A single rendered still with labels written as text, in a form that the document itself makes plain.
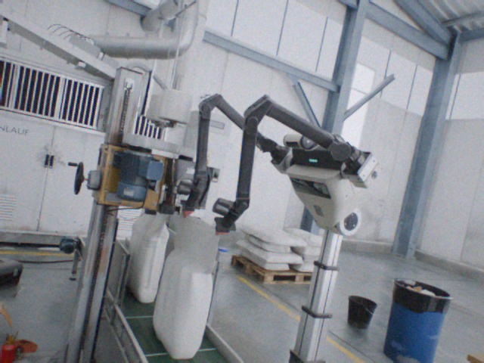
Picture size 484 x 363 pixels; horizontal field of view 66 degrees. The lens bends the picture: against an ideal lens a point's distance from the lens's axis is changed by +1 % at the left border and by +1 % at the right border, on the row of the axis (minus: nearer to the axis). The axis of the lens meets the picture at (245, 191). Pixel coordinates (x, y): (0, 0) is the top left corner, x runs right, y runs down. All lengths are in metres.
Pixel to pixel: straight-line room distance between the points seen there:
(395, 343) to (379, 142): 6.44
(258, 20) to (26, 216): 5.03
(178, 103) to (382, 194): 8.17
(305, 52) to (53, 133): 5.09
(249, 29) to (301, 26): 1.20
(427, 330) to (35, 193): 4.18
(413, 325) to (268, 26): 5.71
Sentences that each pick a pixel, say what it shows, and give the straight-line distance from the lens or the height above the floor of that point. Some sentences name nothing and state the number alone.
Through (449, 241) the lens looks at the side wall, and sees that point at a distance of 10.13.
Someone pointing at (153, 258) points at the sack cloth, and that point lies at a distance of 2.55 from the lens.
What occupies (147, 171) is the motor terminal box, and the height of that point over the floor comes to 1.25.
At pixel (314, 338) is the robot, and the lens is 2.12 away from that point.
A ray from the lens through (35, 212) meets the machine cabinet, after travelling 4.87.
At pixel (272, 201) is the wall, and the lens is 7.54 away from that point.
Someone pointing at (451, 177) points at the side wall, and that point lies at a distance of 10.30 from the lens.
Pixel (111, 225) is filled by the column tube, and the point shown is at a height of 0.90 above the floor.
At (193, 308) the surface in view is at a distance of 1.89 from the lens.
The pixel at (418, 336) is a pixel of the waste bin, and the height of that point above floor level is 0.28.
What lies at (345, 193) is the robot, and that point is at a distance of 1.79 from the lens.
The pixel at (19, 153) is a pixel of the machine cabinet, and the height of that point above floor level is 1.05.
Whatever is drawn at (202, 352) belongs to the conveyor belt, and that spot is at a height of 0.38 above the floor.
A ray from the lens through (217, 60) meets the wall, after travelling 6.88.
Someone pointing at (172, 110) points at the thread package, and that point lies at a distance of 1.98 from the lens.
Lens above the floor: 1.34
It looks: 3 degrees down
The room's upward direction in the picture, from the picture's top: 11 degrees clockwise
